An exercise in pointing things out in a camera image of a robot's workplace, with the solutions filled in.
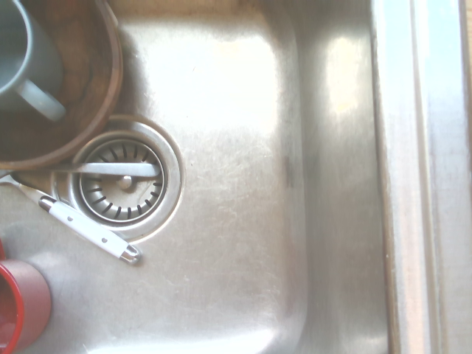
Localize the stainless steel kitchen sink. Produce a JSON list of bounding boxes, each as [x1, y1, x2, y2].
[[0, 0, 472, 354]]

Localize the round metal drain strainer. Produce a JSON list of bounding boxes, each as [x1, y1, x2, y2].
[[55, 114, 183, 243]]

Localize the wooden bowl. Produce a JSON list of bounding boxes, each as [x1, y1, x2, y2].
[[0, 0, 123, 170]]

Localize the red cup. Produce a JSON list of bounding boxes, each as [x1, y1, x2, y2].
[[0, 239, 52, 353]]

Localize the grey ceramic mug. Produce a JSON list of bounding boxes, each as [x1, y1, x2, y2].
[[0, 0, 67, 122]]

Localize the white-handled cutlery piece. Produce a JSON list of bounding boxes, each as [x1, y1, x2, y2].
[[0, 173, 143, 266]]

